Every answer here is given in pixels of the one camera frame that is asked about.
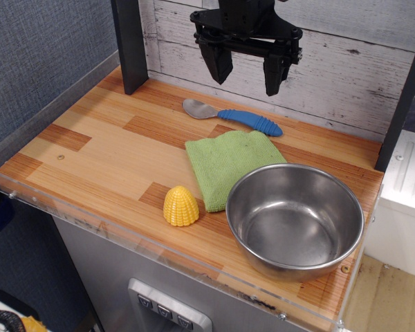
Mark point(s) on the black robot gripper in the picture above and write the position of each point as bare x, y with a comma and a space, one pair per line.
250, 27

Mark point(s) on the metal spoon with blue handle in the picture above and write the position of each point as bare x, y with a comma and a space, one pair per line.
201, 111

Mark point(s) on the green microfiber cloth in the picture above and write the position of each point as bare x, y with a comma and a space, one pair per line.
218, 163

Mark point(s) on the yellow object at bottom left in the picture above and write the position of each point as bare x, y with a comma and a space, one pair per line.
32, 325

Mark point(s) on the yellow toy corn piece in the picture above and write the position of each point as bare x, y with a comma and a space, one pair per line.
180, 207

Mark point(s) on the stainless steel bowl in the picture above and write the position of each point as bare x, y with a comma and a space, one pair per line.
294, 222

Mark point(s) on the white ridged side unit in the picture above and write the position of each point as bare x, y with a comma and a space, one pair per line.
391, 236

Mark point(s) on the silver toy fridge cabinet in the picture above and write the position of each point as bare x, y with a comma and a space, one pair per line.
162, 278

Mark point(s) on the clear acrylic table guard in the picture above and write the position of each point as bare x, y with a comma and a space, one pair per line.
106, 163

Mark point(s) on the dark grey right post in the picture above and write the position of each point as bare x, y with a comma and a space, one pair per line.
398, 120

